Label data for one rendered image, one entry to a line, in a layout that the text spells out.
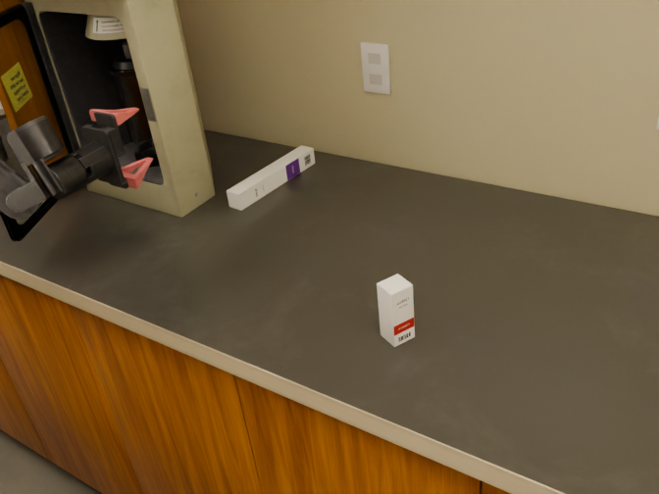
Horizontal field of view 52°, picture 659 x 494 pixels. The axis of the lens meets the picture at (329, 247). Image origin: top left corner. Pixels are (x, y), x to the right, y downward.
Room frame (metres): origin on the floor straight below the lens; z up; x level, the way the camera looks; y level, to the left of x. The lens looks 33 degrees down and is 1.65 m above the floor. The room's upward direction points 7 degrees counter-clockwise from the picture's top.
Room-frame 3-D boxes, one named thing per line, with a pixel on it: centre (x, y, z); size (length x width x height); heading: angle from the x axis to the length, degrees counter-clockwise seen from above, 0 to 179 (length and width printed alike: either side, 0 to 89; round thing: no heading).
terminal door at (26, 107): (1.32, 0.60, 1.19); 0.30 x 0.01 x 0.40; 170
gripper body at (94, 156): (1.06, 0.38, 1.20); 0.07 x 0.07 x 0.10; 53
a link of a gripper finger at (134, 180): (1.11, 0.34, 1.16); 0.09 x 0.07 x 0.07; 143
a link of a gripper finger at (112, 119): (1.12, 0.34, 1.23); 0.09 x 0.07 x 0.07; 143
